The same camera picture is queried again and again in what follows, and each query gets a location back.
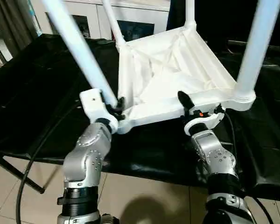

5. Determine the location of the white plastic table leg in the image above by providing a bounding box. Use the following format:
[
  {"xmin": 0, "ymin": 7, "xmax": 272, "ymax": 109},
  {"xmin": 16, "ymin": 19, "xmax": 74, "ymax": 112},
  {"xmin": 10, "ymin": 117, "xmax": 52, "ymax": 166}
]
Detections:
[
  {"xmin": 185, "ymin": 0, "xmax": 198, "ymax": 30},
  {"xmin": 41, "ymin": 0, "xmax": 119, "ymax": 107},
  {"xmin": 235, "ymin": 0, "xmax": 280, "ymax": 100},
  {"xmin": 102, "ymin": 0, "xmax": 128, "ymax": 49}
]

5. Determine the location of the grey curtain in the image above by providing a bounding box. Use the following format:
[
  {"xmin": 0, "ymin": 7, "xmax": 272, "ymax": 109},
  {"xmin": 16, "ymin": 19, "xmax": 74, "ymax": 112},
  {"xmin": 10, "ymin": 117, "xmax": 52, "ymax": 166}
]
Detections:
[{"xmin": 0, "ymin": 0, "xmax": 38, "ymax": 63}]

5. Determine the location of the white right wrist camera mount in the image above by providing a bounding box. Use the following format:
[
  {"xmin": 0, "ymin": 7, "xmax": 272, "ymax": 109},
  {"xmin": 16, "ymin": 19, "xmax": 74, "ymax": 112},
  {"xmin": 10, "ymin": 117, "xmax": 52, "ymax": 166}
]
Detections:
[{"xmin": 184, "ymin": 112, "xmax": 224, "ymax": 136}]

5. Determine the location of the white plastic table top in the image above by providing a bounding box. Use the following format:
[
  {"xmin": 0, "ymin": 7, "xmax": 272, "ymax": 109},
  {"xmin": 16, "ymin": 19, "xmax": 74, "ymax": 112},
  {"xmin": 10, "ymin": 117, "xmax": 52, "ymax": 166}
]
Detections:
[{"xmin": 116, "ymin": 24, "xmax": 257, "ymax": 135}]

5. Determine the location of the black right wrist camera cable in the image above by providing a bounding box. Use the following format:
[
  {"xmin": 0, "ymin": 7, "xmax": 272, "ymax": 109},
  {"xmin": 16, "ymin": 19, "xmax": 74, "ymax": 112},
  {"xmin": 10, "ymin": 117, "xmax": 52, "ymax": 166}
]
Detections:
[{"xmin": 224, "ymin": 112, "xmax": 271, "ymax": 224}]

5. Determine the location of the black table mat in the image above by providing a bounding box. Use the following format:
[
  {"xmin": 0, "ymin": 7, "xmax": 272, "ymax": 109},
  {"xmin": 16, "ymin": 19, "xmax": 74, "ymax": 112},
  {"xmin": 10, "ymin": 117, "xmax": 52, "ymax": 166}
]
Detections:
[{"xmin": 0, "ymin": 34, "xmax": 280, "ymax": 203}]

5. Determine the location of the long dark metal rod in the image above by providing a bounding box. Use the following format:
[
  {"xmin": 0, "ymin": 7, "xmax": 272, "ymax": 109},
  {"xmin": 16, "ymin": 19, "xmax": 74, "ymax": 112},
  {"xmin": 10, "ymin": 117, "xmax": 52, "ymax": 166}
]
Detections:
[{"xmin": 226, "ymin": 39, "xmax": 280, "ymax": 54}]

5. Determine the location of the black left wrist camera cable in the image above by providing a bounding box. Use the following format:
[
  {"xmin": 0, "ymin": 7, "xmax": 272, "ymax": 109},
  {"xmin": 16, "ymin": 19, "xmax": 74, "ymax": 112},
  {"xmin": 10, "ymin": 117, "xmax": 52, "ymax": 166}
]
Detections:
[{"xmin": 15, "ymin": 93, "xmax": 89, "ymax": 224}]

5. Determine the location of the black work table leg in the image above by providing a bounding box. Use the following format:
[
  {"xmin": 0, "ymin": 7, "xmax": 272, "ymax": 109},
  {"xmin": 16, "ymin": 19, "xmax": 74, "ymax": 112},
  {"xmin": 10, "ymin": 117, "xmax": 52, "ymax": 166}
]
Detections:
[{"xmin": 2, "ymin": 156, "xmax": 45, "ymax": 194}]

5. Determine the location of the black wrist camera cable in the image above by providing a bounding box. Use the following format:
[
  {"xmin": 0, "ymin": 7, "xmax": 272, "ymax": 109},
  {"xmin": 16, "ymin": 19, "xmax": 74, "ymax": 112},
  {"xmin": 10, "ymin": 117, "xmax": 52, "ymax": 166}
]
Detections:
[
  {"xmin": 15, "ymin": 93, "xmax": 89, "ymax": 224},
  {"xmin": 224, "ymin": 112, "xmax": 271, "ymax": 224}
]

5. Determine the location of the white cabinet with glass doors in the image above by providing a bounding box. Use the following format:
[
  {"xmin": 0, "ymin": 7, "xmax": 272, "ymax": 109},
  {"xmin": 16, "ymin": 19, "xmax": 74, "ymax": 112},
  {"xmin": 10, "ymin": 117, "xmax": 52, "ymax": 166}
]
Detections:
[{"xmin": 30, "ymin": 0, "xmax": 172, "ymax": 42}]

